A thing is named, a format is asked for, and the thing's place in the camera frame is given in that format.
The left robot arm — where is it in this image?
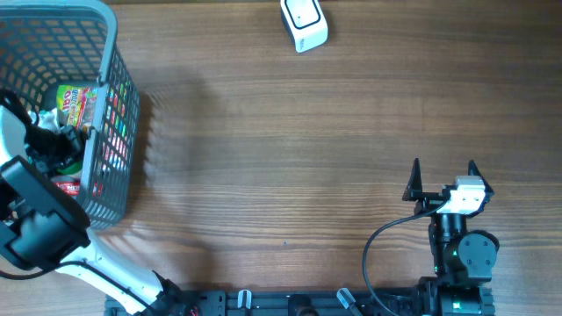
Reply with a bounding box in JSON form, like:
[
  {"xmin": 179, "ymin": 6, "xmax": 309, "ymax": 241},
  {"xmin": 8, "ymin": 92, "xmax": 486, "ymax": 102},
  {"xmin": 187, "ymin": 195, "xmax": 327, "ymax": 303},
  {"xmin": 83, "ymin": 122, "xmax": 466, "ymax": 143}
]
[{"xmin": 1, "ymin": 90, "xmax": 192, "ymax": 315}]

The green lid white jar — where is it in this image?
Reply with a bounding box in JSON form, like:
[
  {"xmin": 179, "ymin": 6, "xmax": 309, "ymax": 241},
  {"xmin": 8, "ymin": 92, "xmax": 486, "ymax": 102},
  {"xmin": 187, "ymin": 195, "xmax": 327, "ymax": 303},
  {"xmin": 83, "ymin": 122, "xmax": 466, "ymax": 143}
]
[{"xmin": 57, "ymin": 162, "xmax": 83, "ymax": 176}]

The black left camera cable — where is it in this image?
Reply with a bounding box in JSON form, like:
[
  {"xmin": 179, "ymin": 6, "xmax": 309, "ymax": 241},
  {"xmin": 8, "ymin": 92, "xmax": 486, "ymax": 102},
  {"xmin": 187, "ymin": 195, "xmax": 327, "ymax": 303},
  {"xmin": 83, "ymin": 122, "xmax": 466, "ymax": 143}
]
[{"xmin": 0, "ymin": 260, "xmax": 89, "ymax": 282}]

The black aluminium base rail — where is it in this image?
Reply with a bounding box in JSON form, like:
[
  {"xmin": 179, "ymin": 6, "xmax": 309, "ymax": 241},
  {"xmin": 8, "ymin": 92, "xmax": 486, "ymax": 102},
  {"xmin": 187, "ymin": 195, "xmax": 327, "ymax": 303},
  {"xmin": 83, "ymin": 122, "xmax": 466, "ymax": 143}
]
[{"xmin": 104, "ymin": 287, "xmax": 495, "ymax": 316}]

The black right camera cable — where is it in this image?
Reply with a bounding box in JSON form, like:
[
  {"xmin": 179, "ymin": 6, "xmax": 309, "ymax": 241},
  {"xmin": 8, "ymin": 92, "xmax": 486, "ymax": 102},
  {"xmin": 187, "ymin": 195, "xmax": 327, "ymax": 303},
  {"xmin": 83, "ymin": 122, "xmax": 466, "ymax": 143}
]
[{"xmin": 361, "ymin": 200, "xmax": 450, "ymax": 316}]

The Haribo gummy candy bag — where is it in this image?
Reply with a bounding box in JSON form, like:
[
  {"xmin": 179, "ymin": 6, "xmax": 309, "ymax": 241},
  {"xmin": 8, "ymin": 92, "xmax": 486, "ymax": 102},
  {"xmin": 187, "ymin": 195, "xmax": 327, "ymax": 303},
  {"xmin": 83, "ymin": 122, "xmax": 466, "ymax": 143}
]
[{"xmin": 56, "ymin": 85, "xmax": 98, "ymax": 129}]

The white barcode scanner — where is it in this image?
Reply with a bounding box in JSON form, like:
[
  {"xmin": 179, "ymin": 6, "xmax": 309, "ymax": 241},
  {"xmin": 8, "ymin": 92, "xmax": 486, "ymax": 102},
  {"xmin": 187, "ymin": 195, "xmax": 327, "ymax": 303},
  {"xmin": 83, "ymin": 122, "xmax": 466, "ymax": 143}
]
[{"xmin": 279, "ymin": 0, "xmax": 328, "ymax": 54}]

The red Nescafe coffee stick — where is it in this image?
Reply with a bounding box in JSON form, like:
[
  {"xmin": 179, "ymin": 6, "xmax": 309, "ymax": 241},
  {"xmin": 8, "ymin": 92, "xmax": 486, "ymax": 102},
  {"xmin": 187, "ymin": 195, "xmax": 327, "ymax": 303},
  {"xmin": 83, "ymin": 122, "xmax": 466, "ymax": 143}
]
[{"xmin": 54, "ymin": 181, "xmax": 80, "ymax": 197}]

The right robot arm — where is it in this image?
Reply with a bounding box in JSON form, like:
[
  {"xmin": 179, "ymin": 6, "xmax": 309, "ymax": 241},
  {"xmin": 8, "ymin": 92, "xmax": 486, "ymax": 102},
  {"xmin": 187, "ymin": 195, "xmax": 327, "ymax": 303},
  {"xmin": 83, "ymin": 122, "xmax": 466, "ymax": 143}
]
[{"xmin": 402, "ymin": 159, "xmax": 500, "ymax": 316}]

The light blue tissue pack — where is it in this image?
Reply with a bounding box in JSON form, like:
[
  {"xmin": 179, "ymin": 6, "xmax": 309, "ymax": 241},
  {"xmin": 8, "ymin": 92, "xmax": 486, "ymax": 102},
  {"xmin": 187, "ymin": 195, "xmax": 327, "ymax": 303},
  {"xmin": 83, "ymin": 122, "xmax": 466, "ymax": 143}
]
[{"xmin": 28, "ymin": 108, "xmax": 61, "ymax": 133}]

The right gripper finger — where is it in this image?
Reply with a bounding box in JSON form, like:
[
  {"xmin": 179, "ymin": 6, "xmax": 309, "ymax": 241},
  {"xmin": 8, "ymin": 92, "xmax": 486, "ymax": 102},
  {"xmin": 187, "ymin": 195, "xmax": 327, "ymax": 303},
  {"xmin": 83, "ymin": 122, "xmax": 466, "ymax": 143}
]
[
  {"xmin": 402, "ymin": 158, "xmax": 423, "ymax": 201},
  {"xmin": 468, "ymin": 160, "xmax": 494, "ymax": 196}
]

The black camera cable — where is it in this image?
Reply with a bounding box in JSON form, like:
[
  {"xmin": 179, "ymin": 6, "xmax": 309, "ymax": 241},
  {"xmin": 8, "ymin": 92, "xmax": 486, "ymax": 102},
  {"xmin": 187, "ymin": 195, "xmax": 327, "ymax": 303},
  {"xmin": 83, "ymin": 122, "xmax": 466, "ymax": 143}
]
[
  {"xmin": 361, "ymin": 200, "xmax": 450, "ymax": 316},
  {"xmin": 0, "ymin": 260, "xmax": 89, "ymax": 282}
]

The grey plastic mesh basket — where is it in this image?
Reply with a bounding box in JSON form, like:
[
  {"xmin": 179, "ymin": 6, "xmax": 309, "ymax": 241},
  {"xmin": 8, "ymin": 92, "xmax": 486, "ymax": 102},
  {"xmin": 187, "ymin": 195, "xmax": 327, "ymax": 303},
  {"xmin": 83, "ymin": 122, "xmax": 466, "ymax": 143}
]
[{"xmin": 1, "ymin": 0, "xmax": 141, "ymax": 230}]

